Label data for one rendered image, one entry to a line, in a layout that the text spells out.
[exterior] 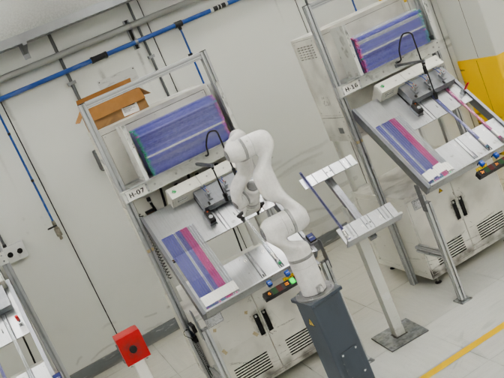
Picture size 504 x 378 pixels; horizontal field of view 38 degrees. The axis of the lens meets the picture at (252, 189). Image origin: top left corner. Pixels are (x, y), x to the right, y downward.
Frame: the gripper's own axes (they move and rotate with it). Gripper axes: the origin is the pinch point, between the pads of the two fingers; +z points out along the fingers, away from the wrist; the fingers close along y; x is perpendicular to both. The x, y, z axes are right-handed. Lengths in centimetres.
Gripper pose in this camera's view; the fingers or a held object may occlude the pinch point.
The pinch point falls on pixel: (250, 215)
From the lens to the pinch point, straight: 390.2
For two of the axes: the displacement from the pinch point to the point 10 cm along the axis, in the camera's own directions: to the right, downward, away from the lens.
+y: -8.5, 4.4, -3.0
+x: 5.3, 7.5, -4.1
